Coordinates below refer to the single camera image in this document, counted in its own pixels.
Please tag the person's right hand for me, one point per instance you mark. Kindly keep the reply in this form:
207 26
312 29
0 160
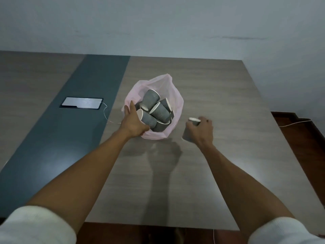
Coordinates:
203 133

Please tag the person's left hand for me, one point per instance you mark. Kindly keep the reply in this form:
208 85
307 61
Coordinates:
133 124

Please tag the ribbed grey paper cup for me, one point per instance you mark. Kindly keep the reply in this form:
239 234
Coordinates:
194 120

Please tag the pile of grey paper cups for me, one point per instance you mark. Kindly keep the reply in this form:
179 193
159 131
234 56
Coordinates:
158 113

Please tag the pink plastic bag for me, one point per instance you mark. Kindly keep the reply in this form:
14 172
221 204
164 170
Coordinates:
165 86

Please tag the person's left forearm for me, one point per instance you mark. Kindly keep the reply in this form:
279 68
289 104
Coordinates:
83 180

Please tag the person's right forearm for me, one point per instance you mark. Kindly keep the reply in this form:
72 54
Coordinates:
241 185

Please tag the wooden table with grey strip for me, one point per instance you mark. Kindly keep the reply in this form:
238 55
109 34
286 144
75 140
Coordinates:
215 86

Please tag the smartphone on table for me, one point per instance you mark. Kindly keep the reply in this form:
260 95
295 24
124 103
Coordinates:
81 102

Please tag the white right sleeve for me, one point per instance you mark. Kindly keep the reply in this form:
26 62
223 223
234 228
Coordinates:
279 232

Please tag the white sleeve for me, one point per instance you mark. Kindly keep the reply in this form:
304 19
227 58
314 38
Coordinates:
35 226
279 232

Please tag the white left sleeve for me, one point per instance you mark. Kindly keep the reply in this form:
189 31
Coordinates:
35 226

